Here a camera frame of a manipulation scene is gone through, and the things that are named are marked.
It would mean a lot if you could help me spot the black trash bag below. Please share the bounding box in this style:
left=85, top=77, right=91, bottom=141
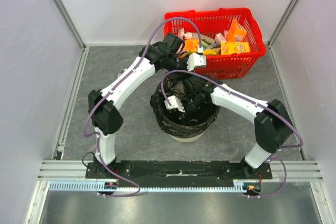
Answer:
left=150, top=72, right=220, bottom=137

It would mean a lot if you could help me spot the beige trash bin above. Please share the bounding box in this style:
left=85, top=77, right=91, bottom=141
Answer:
left=169, top=131, right=205, bottom=143

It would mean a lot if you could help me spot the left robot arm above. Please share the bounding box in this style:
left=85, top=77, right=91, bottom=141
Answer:
left=86, top=33, right=187, bottom=178

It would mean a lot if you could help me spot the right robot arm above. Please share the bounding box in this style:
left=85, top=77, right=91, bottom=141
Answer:
left=183, top=76, right=293, bottom=179

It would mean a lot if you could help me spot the orange snack pack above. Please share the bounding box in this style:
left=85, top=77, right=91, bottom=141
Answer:
left=184, top=39, right=199, bottom=51

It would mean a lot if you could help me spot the pink capped bottle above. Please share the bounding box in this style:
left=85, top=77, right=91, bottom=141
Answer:
left=177, top=28, right=215, bottom=44

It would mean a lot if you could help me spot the green yellow packet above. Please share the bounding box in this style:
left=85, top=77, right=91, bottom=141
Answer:
left=201, top=38, right=215, bottom=50

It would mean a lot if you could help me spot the yellow snack bag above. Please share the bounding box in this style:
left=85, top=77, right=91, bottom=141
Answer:
left=203, top=48, right=221, bottom=56

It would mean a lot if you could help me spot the pink small packet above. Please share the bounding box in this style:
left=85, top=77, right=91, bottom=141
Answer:
left=214, top=33, right=226, bottom=46

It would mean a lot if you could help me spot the red plastic basket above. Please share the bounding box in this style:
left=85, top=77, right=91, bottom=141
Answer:
left=164, top=7, right=266, bottom=80

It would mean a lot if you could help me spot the yellow snack box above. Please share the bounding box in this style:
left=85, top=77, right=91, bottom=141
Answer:
left=221, top=41, right=250, bottom=55

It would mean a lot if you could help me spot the masking tape roll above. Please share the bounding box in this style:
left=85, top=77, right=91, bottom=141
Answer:
left=118, top=69, right=127, bottom=77

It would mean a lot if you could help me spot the orange carton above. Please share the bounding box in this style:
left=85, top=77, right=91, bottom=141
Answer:
left=225, top=18, right=247, bottom=42

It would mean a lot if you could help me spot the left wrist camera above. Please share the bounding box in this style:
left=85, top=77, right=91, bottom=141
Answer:
left=186, top=47, right=207, bottom=71

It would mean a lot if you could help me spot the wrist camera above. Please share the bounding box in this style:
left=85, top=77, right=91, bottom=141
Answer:
left=186, top=47, right=207, bottom=71
left=164, top=95, right=185, bottom=113

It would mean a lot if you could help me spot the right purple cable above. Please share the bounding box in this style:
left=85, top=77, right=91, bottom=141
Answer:
left=160, top=69, right=304, bottom=199

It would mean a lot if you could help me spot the purple cable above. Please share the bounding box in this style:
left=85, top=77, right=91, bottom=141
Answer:
left=160, top=69, right=304, bottom=199
left=82, top=17, right=204, bottom=198

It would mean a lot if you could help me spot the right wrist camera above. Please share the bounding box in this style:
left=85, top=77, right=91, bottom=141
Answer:
left=164, top=95, right=185, bottom=113

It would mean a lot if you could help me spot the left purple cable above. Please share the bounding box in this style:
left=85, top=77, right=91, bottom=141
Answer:
left=82, top=17, right=204, bottom=198

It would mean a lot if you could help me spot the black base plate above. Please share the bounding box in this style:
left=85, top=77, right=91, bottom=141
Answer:
left=86, top=161, right=272, bottom=189

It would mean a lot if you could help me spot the slotted cable duct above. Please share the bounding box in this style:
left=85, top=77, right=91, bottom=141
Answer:
left=49, top=180, right=250, bottom=193

